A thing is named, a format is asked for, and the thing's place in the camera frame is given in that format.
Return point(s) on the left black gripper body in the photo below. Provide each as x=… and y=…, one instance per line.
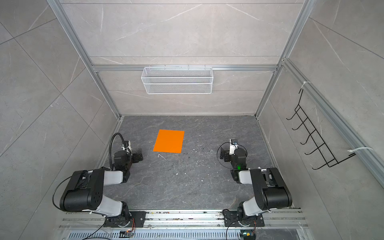
x=135, y=156

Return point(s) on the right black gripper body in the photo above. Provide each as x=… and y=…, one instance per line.
x=226, y=153

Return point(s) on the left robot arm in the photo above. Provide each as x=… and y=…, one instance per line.
x=85, y=190

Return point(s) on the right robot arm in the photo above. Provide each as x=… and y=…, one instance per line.
x=269, y=187

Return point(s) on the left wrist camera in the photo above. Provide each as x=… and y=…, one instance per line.
x=126, y=147

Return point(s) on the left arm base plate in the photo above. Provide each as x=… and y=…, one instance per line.
x=133, y=219

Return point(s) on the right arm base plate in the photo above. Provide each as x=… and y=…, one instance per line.
x=234, y=219

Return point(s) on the white vented cable duct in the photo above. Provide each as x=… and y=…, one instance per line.
x=159, y=235

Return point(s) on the white wire mesh basket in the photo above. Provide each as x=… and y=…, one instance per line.
x=177, y=80

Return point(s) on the aluminium mounting rail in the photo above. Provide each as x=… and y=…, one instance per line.
x=203, y=219

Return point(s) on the black wire hook rack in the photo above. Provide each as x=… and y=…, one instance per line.
x=314, y=136

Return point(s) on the white cable tie lower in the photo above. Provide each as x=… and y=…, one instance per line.
x=359, y=149

